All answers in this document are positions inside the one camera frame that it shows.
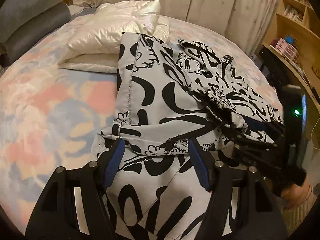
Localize white black graffiti print jacket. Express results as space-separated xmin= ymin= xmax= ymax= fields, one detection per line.
xmin=92 ymin=33 xmax=281 ymax=239

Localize right hand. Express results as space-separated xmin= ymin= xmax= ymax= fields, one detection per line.
xmin=281 ymin=176 xmax=313 ymax=209

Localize pink storage boxes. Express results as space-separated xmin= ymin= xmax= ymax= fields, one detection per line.
xmin=275 ymin=38 xmax=299 ymax=62

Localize blue box on shelf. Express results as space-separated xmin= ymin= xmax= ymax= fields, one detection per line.
xmin=285 ymin=35 xmax=295 ymax=44

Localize pastel patchwork bed cover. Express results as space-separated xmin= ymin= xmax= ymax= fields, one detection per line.
xmin=0 ymin=7 xmax=283 ymax=235

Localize curved wooden shelf unit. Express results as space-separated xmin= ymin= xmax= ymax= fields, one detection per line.
xmin=262 ymin=0 xmax=319 ymax=109

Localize white shiny folded puffer jacket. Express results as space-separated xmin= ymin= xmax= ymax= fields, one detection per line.
xmin=58 ymin=0 xmax=170 ymax=73

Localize lower blue bolster pillow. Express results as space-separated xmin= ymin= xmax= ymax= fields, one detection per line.
xmin=1 ymin=3 xmax=71 ymax=67

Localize blue bolster pillow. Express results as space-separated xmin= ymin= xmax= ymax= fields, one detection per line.
xmin=1 ymin=0 xmax=63 ymax=42
xmin=1 ymin=3 xmax=71 ymax=67

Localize upper blue bolster pillow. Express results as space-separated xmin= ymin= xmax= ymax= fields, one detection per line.
xmin=1 ymin=0 xmax=63 ymax=42

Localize white cable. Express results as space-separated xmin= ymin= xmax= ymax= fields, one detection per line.
xmin=310 ymin=114 xmax=320 ymax=145

